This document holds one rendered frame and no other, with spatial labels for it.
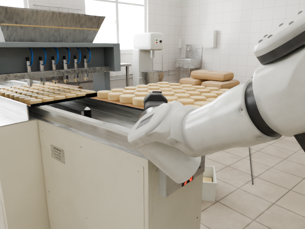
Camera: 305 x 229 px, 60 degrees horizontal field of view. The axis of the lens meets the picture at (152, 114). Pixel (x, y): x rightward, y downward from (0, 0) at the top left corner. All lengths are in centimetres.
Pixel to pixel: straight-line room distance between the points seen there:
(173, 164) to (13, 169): 101
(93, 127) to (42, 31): 60
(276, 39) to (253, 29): 506
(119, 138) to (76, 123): 25
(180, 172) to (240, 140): 16
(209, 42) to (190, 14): 88
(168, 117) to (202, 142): 6
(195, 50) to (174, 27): 71
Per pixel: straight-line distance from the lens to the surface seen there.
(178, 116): 37
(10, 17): 131
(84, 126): 102
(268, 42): 28
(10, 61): 135
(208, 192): 216
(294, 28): 27
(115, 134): 89
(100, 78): 169
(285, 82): 27
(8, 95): 158
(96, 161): 100
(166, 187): 86
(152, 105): 58
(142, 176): 83
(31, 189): 143
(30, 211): 148
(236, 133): 30
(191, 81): 493
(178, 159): 44
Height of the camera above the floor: 116
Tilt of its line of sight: 15 degrees down
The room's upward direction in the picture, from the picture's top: straight up
